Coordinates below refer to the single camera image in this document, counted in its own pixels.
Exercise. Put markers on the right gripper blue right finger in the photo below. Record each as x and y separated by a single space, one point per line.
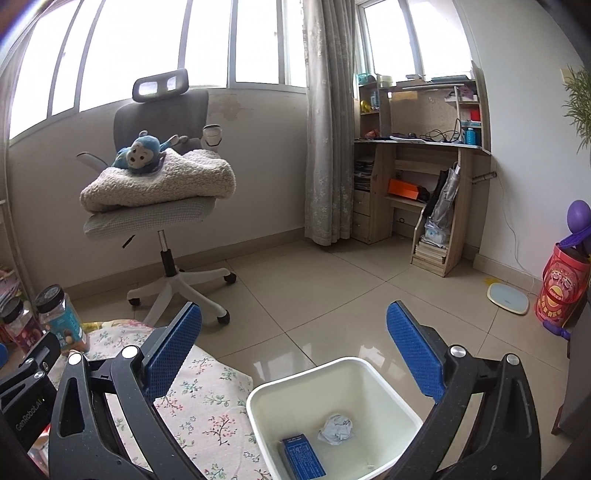
504 441

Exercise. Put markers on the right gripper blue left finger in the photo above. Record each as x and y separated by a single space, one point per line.
84 441

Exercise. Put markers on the paper ball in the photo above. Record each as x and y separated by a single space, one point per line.
337 429

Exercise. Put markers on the small blue carton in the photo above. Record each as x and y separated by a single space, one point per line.
300 459

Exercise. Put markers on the white trash bin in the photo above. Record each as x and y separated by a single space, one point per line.
357 424

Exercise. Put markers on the purple label nut jar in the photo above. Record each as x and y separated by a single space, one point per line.
21 324

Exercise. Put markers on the teal label nut jar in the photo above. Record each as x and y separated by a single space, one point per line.
57 315

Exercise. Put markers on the white bookshelf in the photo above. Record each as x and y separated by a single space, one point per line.
12 285

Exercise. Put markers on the floral tablecloth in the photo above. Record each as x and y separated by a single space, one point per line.
204 408

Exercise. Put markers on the bathroom scale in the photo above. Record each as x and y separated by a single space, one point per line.
508 298

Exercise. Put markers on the red toy drum bag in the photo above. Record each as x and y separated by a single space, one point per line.
564 282

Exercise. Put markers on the purple balloon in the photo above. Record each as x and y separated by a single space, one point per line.
579 224

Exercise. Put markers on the blue monkey plush toy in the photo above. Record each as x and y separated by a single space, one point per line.
146 154

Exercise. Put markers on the beige fleece blanket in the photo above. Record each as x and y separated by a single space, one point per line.
197 173

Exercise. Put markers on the orange box under desk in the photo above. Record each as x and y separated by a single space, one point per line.
401 188

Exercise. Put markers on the grey office chair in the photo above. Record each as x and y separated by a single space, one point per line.
163 105

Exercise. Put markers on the wooden desk with shelves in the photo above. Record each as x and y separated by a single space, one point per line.
431 133

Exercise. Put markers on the green plant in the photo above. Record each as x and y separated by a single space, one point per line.
577 84

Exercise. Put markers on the right grey curtain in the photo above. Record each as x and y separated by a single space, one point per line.
329 47

